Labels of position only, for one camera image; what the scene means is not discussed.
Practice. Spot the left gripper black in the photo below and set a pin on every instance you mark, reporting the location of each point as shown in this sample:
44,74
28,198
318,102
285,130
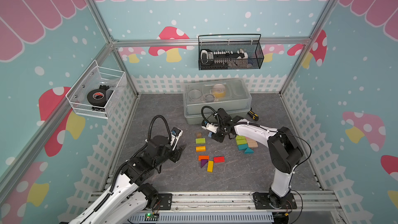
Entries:
176,153

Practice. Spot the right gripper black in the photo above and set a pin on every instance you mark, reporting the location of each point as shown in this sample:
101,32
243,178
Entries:
214,136

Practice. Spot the green block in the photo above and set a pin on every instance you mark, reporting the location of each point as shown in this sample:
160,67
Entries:
240,137
241,142
200,141

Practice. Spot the teal rectangular block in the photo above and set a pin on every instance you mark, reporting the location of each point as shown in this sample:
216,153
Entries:
242,147

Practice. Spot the orange yellow supermarket block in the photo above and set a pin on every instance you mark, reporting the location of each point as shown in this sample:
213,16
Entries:
200,148

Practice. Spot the green block top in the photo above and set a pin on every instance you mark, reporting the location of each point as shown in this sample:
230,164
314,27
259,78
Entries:
200,141

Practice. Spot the tan rectangular block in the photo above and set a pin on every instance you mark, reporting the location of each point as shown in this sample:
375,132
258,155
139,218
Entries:
252,145

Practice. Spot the teal triangle block bottom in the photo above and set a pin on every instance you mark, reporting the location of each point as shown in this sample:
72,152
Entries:
248,151

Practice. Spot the red block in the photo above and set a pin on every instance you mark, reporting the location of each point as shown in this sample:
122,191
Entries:
219,159

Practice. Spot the purple triangle block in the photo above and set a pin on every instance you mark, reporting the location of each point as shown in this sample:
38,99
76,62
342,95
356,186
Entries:
204,162

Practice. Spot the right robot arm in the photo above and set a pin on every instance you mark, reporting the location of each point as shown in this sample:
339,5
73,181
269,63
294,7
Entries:
283,146

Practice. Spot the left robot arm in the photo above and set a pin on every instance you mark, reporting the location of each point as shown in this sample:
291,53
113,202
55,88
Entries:
129,193

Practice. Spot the translucent plastic storage box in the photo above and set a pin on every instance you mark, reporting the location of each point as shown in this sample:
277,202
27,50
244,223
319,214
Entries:
230,94

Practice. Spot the yellow black screwdriver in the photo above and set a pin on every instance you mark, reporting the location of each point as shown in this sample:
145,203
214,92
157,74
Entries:
253,115

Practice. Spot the white black tool in basket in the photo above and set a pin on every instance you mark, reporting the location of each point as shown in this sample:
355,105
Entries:
223,58

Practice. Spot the green lit circuit board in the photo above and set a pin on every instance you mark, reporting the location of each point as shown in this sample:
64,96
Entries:
151,217

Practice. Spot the black tape roll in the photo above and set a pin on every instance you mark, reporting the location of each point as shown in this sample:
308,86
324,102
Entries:
97,97

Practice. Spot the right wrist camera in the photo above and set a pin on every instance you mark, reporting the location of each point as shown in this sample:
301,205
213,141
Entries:
209,127

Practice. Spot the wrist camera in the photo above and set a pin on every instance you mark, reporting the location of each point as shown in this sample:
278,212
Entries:
209,127
176,133

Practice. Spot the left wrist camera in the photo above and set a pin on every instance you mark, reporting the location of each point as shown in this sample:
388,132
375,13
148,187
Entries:
176,133

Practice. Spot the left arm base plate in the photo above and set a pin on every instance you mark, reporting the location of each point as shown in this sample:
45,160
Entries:
161,202

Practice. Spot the black wire mesh basket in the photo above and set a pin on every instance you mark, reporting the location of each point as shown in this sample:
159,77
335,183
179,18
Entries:
249,43

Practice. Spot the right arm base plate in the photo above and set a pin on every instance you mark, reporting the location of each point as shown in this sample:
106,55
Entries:
270,200

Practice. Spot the white wire basket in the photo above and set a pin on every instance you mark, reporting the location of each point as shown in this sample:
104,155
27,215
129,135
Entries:
97,77

